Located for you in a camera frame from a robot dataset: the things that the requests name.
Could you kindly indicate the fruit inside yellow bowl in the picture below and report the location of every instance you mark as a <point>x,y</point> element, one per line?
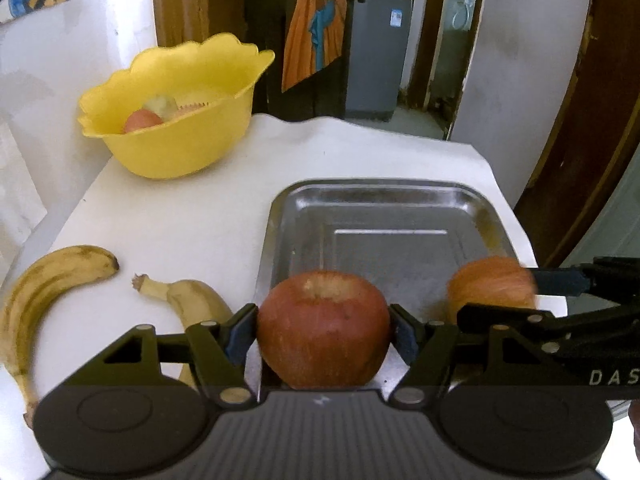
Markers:
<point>157,111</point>

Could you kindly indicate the brown spotted banana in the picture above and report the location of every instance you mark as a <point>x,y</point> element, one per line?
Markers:
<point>33,295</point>

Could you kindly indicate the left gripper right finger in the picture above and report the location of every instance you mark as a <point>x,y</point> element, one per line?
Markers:
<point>427,349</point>

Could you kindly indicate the metal tray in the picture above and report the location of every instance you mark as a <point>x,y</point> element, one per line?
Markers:
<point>408,237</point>

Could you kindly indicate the wooden door frame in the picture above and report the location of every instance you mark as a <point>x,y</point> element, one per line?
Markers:
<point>200,0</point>

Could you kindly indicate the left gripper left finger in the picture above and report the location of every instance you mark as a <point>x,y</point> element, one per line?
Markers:
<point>216,356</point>

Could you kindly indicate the red apple front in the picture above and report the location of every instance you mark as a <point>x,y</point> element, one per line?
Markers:
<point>324,330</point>

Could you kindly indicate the yellow plastic bowl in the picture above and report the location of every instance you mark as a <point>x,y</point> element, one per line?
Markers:
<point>220,72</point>

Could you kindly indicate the yellow banana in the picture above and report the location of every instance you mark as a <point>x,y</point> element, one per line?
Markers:
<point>192,300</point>

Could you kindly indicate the person left hand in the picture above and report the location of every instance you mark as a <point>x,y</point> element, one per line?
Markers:
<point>634,417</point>

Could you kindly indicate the grey washing machine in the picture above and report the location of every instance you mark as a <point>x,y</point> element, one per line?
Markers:
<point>377,47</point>

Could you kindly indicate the red apple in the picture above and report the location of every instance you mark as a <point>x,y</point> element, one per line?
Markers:
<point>492,281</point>
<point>324,330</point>

